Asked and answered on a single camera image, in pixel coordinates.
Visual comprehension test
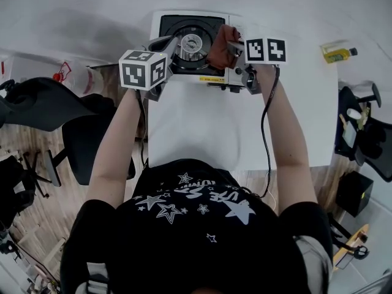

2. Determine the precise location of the black backpack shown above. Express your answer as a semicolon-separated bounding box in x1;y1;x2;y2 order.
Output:
0;156;36;226

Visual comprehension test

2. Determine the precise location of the person's left forearm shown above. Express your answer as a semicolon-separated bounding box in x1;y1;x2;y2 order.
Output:
85;87;143;209

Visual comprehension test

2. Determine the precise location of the white table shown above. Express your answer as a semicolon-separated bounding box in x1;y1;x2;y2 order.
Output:
146;9;339;173

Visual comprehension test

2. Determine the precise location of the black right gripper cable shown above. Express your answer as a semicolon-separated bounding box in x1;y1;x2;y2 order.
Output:
254;66;281;198

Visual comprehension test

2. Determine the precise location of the brown cloth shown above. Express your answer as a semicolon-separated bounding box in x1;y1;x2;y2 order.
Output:
206;24;243;70

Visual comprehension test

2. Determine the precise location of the person's right forearm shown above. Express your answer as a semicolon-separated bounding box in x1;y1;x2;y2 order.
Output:
254;64;319;217

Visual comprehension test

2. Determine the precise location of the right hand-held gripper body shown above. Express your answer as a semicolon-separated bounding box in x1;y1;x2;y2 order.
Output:
238;39;288;95

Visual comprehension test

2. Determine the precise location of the light wooden frame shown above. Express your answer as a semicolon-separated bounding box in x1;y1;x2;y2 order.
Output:
18;225;67;275

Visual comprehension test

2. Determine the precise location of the person's body black star shirt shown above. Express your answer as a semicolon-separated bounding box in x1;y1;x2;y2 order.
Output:
59;157;334;294

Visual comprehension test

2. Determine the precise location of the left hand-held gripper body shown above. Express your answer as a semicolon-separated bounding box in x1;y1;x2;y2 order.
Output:
118;43;174;102

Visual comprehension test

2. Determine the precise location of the black mesh office chair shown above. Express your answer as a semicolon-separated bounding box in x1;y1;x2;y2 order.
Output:
0;77;135;188

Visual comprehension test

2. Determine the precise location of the yellow wooden board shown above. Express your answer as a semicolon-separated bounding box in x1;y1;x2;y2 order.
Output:
332;224;370;271

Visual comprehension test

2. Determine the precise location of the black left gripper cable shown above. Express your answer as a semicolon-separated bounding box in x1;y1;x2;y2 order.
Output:
136;90;149;168

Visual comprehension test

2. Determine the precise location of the white portable gas stove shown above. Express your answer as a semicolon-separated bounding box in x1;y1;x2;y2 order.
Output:
149;10;246;93

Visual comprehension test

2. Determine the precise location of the yellow oil bottle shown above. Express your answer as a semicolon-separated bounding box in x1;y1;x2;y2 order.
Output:
320;43;358;64

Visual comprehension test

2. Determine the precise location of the black cube box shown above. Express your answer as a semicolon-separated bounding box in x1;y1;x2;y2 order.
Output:
335;170;374;217

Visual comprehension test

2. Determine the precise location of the black office chair holding items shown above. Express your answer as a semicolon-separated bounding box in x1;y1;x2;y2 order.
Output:
333;83;392;183

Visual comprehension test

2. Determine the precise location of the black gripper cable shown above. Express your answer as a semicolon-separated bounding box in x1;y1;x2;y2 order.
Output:
254;66;281;198
136;90;149;168

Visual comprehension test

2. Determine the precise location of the grey flat box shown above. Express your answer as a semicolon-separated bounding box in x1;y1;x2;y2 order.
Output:
341;124;358;148

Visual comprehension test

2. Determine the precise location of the black star chair base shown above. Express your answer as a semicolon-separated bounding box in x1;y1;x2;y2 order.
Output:
18;150;53;198

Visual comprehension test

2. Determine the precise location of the clear plastic jug red label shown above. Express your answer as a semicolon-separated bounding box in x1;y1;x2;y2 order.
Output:
52;59;104;98

